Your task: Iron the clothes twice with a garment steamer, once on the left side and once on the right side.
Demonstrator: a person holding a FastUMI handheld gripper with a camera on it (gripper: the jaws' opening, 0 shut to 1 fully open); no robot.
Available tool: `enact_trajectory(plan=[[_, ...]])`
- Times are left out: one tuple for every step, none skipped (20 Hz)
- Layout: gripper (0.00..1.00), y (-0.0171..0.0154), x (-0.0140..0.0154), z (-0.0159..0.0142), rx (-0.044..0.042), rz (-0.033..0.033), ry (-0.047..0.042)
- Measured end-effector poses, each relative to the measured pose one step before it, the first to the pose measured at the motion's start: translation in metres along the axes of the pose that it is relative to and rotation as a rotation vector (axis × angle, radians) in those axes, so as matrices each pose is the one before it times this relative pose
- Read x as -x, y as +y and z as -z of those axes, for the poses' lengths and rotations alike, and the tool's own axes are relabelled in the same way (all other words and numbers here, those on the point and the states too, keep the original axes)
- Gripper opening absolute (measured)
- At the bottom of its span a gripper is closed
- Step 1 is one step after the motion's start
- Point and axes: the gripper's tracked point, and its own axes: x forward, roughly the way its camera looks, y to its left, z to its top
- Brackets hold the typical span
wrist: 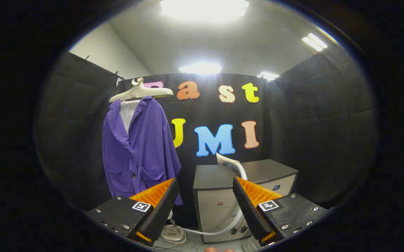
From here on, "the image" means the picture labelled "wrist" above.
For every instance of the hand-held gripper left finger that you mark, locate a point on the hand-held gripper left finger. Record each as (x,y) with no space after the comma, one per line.
(163,210)

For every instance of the white inner shirt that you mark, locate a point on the white inner shirt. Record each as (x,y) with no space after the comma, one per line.
(128,115)

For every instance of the purple jacket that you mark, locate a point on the purple jacket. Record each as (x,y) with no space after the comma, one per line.
(146,140)

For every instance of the white plastic hanger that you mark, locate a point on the white plastic hanger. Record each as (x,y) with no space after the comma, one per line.
(142,91)

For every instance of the white garment steamer base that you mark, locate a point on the white garment steamer base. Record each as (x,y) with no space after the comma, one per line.
(174,234)

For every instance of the grey drawer cabinet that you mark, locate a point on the grey drawer cabinet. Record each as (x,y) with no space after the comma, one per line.
(216,175)

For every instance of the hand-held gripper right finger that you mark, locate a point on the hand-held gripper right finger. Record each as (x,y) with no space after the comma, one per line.
(247,206)

